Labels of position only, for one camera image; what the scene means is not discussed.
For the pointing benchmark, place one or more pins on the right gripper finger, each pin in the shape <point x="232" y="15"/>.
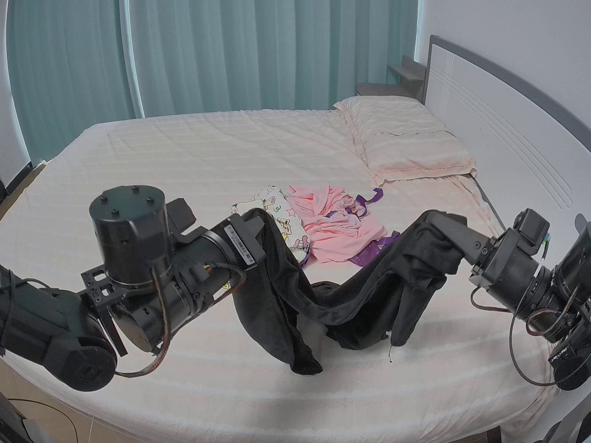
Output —
<point x="471" y="242"/>

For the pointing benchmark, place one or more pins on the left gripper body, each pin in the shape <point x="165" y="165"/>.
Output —
<point x="207" y="261"/>

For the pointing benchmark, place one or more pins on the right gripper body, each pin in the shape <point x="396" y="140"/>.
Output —
<point x="508" y="275"/>

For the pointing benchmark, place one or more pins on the black trousers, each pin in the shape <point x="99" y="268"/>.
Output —
<point x="360" y="307"/>

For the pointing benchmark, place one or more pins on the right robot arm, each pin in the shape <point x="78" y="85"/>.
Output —
<point x="572" y="266"/>

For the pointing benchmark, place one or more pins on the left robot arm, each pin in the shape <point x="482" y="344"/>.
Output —
<point x="46" y="321"/>

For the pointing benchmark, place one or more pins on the white printed pyjama top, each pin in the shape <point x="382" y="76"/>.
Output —
<point x="281" y="210"/>

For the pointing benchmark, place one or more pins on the bed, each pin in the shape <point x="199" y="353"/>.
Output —
<point x="184" y="164"/>

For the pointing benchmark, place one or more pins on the pale pink pillow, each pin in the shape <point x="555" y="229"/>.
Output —
<point x="406" y="141"/>

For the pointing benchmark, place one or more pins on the pink garment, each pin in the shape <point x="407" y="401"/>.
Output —
<point x="332" y="229"/>

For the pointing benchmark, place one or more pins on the grey bedside table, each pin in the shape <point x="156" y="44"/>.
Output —
<point x="397" y="88"/>

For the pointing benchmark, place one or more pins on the blue-green curtain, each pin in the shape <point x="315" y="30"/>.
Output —
<point x="69" y="53"/>
<point x="277" y="39"/>

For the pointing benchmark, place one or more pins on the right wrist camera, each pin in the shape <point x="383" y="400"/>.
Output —
<point x="533" y="231"/>

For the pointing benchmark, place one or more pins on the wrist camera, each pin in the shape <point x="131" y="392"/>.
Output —
<point x="533" y="231"/>
<point x="180" y="215"/>

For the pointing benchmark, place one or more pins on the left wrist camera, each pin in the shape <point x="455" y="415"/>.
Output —
<point x="180" y="215"/>

